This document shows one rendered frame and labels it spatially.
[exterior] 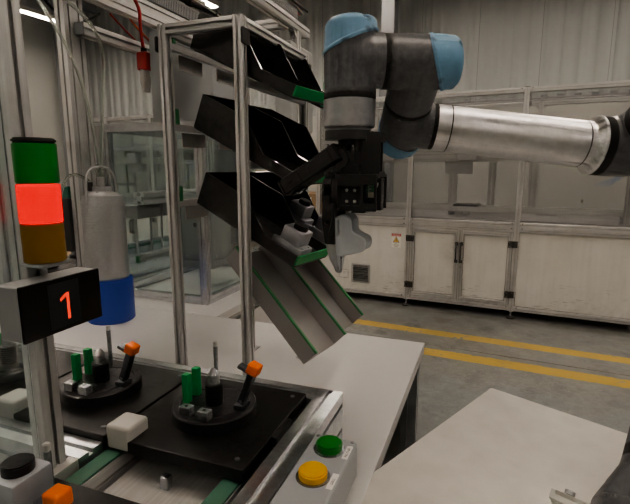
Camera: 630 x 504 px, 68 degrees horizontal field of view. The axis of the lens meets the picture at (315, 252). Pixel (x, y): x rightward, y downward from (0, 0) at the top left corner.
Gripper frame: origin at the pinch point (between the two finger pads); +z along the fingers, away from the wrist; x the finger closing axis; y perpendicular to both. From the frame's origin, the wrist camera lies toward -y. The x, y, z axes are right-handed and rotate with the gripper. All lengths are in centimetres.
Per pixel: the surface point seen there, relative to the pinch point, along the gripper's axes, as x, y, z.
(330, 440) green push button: -6.2, 1.6, 26.1
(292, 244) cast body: 16.4, -14.2, 0.2
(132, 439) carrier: -16.4, -27.0, 26.2
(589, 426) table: 34, 44, 37
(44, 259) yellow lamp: -25.7, -29.9, -3.3
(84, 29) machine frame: 75, -122, -65
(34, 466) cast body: -38.2, -18.7, 14.6
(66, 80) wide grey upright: 70, -128, -47
